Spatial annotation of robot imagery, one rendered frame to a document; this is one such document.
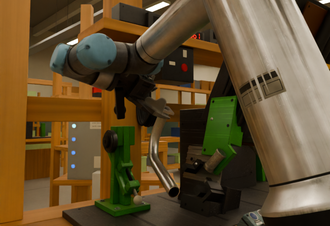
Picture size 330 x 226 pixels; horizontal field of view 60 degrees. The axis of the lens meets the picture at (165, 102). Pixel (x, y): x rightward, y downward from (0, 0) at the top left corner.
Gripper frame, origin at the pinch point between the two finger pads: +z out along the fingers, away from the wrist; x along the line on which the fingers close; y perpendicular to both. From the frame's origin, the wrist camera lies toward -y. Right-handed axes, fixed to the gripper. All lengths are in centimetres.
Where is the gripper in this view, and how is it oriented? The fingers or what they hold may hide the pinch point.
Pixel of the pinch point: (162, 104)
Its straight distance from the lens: 90.4
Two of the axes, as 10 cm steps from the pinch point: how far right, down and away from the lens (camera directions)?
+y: 5.6, -7.2, -4.1
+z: 7.8, 3.0, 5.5
